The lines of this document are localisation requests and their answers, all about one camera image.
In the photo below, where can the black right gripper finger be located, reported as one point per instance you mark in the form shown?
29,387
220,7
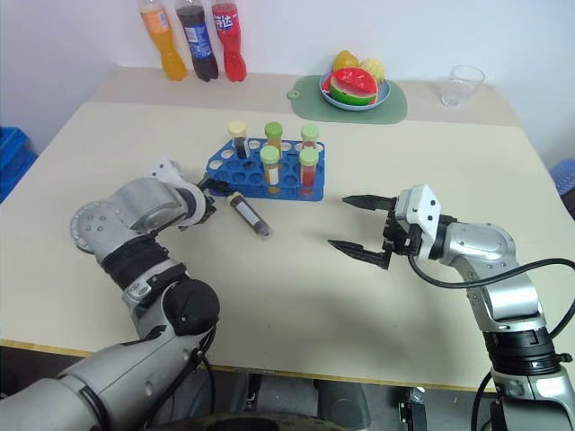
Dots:
373,203
364,252

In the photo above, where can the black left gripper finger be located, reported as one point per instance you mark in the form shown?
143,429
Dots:
221,188
205,182

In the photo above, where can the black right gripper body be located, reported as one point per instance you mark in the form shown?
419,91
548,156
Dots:
400,238

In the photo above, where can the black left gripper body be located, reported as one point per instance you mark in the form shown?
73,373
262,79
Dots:
209,208

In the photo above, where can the yellow tube with green cap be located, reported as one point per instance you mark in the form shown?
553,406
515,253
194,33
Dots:
273,131
269,155

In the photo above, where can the red tube with green cap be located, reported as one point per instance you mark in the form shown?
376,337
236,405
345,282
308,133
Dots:
308,158
310,133

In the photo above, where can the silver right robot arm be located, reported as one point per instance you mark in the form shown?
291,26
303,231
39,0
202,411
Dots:
494,292

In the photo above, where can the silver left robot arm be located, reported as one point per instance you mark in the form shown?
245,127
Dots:
135,206

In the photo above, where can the blue test tube rack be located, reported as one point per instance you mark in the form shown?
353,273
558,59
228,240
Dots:
229,173

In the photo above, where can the brown tube with cream cap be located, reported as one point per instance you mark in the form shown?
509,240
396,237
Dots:
249,215
239,130

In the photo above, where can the bowl of toy fruit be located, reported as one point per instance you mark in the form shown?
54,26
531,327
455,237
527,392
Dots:
384,92

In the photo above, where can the green silicone mat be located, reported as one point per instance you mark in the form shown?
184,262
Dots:
305,108

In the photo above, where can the toy watermelon slice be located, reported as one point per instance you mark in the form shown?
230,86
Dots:
352,85

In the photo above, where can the yellow bumpy toy fruit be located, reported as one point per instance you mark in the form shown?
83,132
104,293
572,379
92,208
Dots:
374,68

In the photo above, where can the red soda bottle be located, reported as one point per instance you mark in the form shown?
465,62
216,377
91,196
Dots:
231,49

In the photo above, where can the dark cola bottle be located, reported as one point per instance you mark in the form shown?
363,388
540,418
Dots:
200,45

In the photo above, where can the orange soda bottle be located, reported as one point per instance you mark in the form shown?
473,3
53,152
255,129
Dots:
168,49

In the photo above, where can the clear glass cup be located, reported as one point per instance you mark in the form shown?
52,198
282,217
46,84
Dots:
460,87

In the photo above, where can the orange yellow toy fruit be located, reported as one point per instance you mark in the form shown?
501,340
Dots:
345,59

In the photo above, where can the blue plastic stool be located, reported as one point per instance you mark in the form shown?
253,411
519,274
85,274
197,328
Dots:
565,179

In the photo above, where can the blue plastic crate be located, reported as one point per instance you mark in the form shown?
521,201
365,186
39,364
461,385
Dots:
13,157

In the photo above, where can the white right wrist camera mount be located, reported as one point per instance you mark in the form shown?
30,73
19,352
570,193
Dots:
420,206

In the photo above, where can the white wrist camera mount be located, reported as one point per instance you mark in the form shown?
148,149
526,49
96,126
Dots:
164,169
420,206

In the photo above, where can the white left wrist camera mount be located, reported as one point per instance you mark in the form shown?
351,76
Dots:
164,169

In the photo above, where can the black metal bracket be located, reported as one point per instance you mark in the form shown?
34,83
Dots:
413,410

